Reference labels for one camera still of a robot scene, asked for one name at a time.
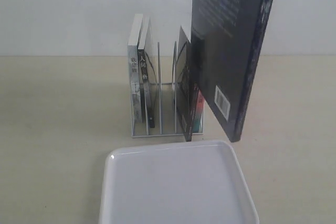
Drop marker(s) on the dark maroon book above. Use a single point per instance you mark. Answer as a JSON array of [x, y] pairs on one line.
[[186, 89]]

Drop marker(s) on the blue moon cover book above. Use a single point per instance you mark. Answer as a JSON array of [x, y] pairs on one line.
[[226, 40]]

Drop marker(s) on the red spine book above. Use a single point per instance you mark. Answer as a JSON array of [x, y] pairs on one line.
[[198, 120]]

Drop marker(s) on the grey white book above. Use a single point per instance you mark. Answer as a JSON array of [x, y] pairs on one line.
[[133, 62]]

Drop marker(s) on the black spine book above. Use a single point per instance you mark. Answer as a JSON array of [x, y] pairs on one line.
[[148, 67]]

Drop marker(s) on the white plastic tray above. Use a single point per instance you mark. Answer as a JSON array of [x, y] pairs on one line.
[[188, 182]]

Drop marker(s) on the white wire book rack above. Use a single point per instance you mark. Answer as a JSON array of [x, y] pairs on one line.
[[166, 117]]

